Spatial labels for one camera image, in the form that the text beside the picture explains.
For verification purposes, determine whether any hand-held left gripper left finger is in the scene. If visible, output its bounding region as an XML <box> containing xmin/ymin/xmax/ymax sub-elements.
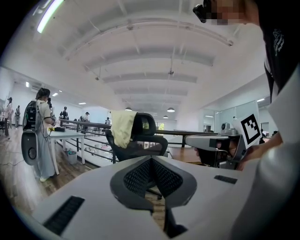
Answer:
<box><xmin>110</xmin><ymin>157</ymin><xmax>154</xmax><ymax>213</ymax></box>

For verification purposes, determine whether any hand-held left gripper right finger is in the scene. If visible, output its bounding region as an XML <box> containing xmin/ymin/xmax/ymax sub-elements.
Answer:
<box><xmin>151</xmin><ymin>156</ymin><xmax>198</xmax><ymax>239</ymax></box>

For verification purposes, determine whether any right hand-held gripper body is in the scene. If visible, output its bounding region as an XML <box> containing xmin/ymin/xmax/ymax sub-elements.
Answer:
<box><xmin>184</xmin><ymin>113</ymin><xmax>263</xmax><ymax>170</ymax></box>

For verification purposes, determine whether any black mesh office chair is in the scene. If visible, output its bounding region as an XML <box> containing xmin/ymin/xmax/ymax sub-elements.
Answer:
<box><xmin>105</xmin><ymin>112</ymin><xmax>169</xmax><ymax>201</ymax></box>

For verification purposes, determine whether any pale yellow clothing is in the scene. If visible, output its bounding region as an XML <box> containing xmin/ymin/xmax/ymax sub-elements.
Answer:
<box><xmin>110</xmin><ymin>110</ymin><xmax>138</xmax><ymax>149</ymax></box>

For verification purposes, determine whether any person's right forearm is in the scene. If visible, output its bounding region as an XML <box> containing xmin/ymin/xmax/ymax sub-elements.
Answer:
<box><xmin>238</xmin><ymin>131</ymin><xmax>284</xmax><ymax>171</ymax></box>

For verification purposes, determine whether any person's right hand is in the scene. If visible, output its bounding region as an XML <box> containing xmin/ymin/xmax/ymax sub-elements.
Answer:
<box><xmin>216</xmin><ymin>140</ymin><xmax>235</xmax><ymax>158</ymax></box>

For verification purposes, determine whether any black metal railing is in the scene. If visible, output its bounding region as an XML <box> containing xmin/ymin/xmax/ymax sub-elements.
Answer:
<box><xmin>59</xmin><ymin>119</ymin><xmax>218</xmax><ymax>165</ymax></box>

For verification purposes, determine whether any grey storage bin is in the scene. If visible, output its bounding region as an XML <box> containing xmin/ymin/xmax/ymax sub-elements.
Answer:
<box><xmin>66</xmin><ymin>150</ymin><xmax>78</xmax><ymax>165</ymax></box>

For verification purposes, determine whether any white table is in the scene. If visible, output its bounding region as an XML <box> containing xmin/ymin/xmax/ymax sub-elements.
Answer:
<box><xmin>47</xmin><ymin>129</ymin><xmax>86</xmax><ymax>176</ymax></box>

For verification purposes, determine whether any black grey backpack unit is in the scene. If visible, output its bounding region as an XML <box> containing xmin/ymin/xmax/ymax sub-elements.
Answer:
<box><xmin>21</xmin><ymin>100</ymin><xmax>40</xmax><ymax>166</ymax></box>

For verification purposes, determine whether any long ceiling light strip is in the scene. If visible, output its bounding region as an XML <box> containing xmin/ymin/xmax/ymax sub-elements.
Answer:
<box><xmin>37</xmin><ymin>0</ymin><xmax>65</xmax><ymax>34</ymax></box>

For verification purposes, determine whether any black head-worn camera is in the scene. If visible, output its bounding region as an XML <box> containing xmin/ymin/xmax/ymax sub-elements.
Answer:
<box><xmin>192</xmin><ymin>0</ymin><xmax>213</xmax><ymax>23</ymax></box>

